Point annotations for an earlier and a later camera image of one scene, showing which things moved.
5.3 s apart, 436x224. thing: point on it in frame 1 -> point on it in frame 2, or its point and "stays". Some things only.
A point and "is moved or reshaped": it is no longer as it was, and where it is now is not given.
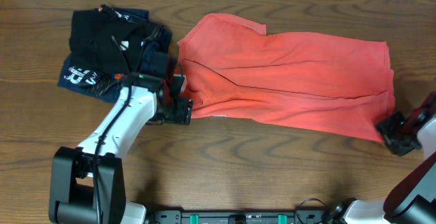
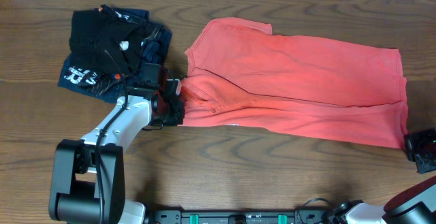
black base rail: x=240 y=216 stays
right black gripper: x=385 y=124 -> x=415 y=139
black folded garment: x=103 y=39 stays
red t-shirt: x=234 y=70 is moved or reshaped
